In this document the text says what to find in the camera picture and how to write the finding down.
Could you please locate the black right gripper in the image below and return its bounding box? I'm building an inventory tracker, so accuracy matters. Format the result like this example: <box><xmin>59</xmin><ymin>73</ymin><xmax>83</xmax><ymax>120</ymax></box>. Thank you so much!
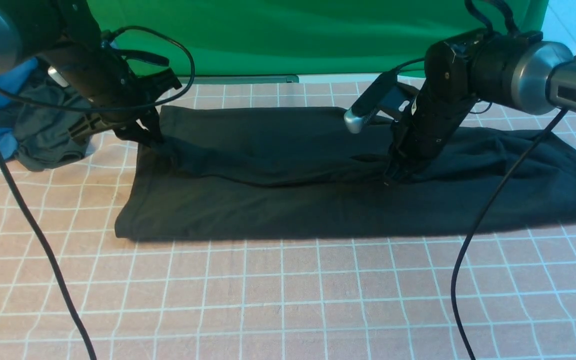
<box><xmin>382</xmin><ymin>89</ymin><xmax>476</xmax><ymax>186</ymax></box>

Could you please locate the gray right robot arm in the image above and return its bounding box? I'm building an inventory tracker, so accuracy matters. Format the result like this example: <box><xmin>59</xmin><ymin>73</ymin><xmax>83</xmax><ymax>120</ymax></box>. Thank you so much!
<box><xmin>384</xmin><ymin>29</ymin><xmax>576</xmax><ymax>183</ymax></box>

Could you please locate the pink grid-pattern tablecloth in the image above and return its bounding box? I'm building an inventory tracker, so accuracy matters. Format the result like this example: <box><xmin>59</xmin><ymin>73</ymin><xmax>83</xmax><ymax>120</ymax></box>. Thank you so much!
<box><xmin>0</xmin><ymin>74</ymin><xmax>576</xmax><ymax>360</ymax></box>

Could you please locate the dark gray long-sleeve top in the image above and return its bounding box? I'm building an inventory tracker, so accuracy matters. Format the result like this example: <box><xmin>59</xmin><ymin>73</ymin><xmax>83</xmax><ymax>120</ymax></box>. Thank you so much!
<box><xmin>114</xmin><ymin>82</ymin><xmax>576</xmax><ymax>242</ymax></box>

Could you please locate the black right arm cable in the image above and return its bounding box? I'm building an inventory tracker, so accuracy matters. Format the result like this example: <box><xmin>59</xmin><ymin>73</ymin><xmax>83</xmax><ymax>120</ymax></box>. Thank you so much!
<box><xmin>450</xmin><ymin>0</ymin><xmax>576</xmax><ymax>360</ymax></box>

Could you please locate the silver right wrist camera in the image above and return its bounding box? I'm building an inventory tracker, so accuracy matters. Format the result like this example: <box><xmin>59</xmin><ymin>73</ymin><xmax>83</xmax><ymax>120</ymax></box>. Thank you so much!
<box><xmin>343</xmin><ymin>68</ymin><xmax>413</xmax><ymax>134</ymax></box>

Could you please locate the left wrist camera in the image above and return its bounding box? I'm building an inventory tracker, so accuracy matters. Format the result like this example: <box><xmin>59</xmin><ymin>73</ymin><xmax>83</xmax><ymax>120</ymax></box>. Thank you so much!
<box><xmin>46</xmin><ymin>66</ymin><xmax>70</xmax><ymax>88</ymax></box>

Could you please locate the gray backdrop base bar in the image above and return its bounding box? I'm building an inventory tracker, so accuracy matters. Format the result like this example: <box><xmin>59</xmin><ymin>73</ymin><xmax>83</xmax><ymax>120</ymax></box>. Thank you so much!
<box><xmin>193</xmin><ymin>74</ymin><xmax>300</xmax><ymax>85</ymax></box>

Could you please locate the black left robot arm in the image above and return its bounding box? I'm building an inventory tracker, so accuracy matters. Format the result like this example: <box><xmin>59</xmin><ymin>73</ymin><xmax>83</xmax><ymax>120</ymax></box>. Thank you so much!
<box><xmin>0</xmin><ymin>0</ymin><xmax>185</xmax><ymax>147</ymax></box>

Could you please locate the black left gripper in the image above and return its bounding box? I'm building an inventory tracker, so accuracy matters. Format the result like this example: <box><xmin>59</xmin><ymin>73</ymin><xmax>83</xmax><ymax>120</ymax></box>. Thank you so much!
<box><xmin>40</xmin><ymin>42</ymin><xmax>183</xmax><ymax>147</ymax></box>

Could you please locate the green backdrop cloth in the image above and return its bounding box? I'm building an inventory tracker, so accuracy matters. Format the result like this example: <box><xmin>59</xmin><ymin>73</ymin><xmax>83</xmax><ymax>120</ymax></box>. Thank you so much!
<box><xmin>85</xmin><ymin>0</ymin><xmax>550</xmax><ymax>79</ymax></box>

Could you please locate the dark gray crumpled garment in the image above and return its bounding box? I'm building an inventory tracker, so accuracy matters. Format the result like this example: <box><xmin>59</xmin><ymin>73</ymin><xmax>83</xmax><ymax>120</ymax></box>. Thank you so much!
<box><xmin>0</xmin><ymin>68</ymin><xmax>90</xmax><ymax>172</ymax></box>

